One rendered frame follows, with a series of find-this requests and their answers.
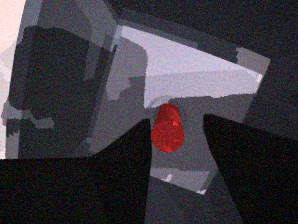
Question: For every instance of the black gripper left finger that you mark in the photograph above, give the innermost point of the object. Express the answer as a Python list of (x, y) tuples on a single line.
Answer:
[(110, 187)]

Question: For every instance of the red peg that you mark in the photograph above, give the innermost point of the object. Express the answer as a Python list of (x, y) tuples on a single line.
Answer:
[(167, 133)]

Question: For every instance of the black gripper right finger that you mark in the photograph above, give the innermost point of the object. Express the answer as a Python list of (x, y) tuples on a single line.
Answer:
[(260, 170)]

